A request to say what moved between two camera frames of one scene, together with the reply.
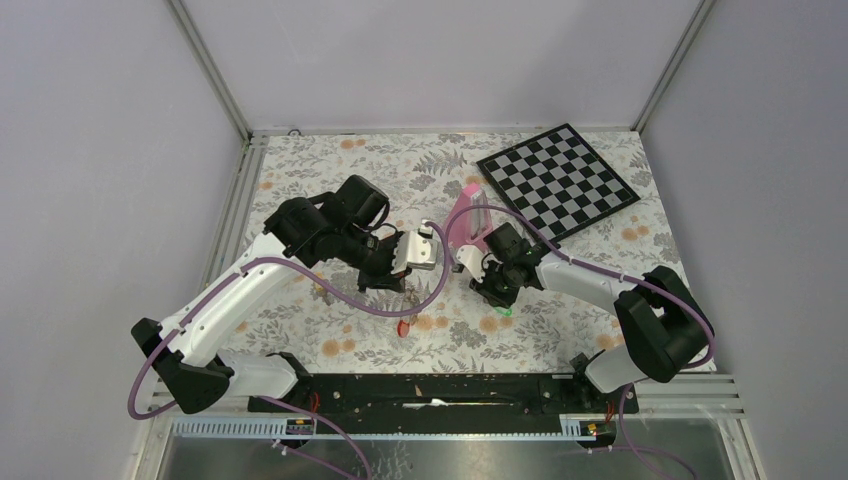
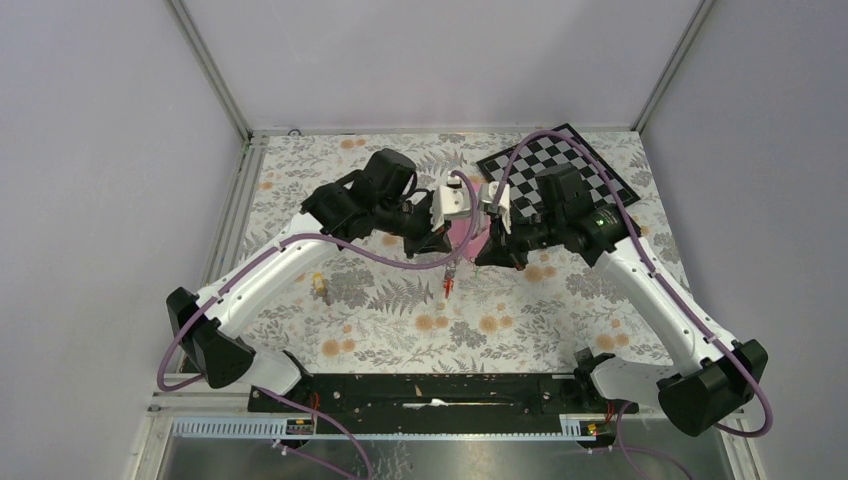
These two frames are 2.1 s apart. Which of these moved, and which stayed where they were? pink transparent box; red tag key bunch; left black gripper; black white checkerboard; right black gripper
Moved: left black gripper; red tag key bunch; right black gripper
Stayed: black white checkerboard; pink transparent box
